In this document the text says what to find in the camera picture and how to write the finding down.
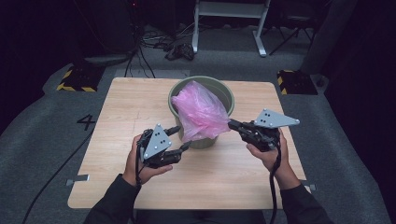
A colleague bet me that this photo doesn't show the person's left hand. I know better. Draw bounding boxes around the person's left hand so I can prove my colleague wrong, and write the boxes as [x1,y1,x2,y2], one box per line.
[121,133,174,188]

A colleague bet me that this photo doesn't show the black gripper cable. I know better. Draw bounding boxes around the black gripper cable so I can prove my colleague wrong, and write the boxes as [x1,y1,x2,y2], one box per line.
[134,133,148,189]
[268,142,283,224]

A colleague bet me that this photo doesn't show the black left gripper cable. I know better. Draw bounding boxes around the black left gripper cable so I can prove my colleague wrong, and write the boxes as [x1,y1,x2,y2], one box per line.
[134,133,148,189]

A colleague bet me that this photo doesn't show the green plastic bin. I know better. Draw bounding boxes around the green plastic bin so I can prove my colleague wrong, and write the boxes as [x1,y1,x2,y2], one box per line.
[167,75,236,150]

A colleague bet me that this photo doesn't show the grey curtain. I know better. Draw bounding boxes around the grey curtain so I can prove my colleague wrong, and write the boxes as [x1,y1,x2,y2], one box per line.
[299,0,360,76]

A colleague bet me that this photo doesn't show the pink plastic bag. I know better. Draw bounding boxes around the pink plastic bag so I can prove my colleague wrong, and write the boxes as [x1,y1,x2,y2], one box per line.
[170,80,232,144]

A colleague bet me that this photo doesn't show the grey table clamp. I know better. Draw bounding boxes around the grey table clamp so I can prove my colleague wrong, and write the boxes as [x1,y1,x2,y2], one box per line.
[65,174,91,188]
[300,179,318,192]

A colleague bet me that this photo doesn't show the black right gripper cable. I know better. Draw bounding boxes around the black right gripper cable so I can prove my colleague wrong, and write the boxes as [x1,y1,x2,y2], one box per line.
[268,142,283,224]

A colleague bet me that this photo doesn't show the black floor cable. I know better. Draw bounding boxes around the black floor cable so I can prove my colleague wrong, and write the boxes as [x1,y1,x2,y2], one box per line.
[21,130,95,224]

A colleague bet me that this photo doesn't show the yellow black striped base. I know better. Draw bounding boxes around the yellow black striped base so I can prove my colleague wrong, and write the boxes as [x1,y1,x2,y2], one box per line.
[56,63,106,93]
[276,69,318,96]

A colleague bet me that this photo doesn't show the person's right hand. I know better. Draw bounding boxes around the person's right hand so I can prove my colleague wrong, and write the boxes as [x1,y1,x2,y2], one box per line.
[246,128,302,191]

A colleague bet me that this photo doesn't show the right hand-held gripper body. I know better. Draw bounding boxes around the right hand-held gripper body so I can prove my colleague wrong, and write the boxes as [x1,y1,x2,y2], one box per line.
[241,108,301,153]

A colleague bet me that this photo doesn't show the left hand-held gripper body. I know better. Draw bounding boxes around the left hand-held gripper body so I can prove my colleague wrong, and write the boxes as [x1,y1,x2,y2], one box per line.
[138,123,183,170]

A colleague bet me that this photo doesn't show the white desk frame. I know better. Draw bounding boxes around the white desk frame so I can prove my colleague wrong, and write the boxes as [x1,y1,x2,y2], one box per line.
[191,0,272,58]

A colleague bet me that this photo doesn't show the black tripod stand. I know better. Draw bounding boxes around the black tripod stand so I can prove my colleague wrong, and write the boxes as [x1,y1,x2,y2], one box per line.
[268,13,316,57]

